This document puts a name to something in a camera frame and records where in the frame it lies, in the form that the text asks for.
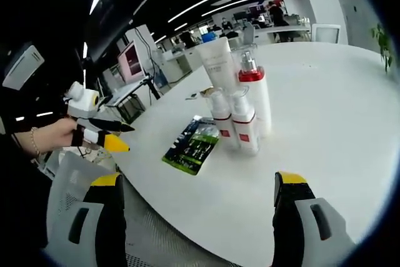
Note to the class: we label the ceiling air conditioner unit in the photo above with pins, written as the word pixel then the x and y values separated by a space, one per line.
pixel 23 67

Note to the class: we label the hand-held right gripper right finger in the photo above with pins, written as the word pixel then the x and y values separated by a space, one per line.
pixel 287 217

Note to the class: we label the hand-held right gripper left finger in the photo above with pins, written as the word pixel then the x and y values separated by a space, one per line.
pixel 103 217

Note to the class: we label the white frame chair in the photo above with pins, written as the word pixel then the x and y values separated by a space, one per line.
pixel 325 34

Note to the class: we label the laptop with pink screen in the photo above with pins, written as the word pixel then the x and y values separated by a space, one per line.
pixel 131 60

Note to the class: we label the grey mesh office chair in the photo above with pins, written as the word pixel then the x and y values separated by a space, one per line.
pixel 72 173

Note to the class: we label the gold skincare sachet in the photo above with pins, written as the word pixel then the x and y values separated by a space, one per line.
pixel 206 92

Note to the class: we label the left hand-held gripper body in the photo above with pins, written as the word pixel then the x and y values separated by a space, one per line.
pixel 82 104

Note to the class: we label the person's left hand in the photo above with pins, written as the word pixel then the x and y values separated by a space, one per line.
pixel 57 134

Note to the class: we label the black tripod stand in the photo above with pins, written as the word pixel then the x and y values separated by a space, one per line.
pixel 153 85

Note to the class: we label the tall red-collared skincare bottle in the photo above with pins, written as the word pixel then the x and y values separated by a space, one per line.
pixel 261 107

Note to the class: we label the green skincare sachet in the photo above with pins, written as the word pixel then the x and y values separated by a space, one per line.
pixel 190 151

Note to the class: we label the white skincare tube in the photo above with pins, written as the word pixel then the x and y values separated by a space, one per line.
pixel 217 63

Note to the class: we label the blue storage box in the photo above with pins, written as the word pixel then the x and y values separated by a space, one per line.
pixel 208 38

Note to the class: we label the small white pump skincare bottle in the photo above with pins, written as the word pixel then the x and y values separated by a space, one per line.
pixel 223 129
pixel 247 137

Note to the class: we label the potted green plant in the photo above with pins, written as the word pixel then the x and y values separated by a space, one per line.
pixel 382 45

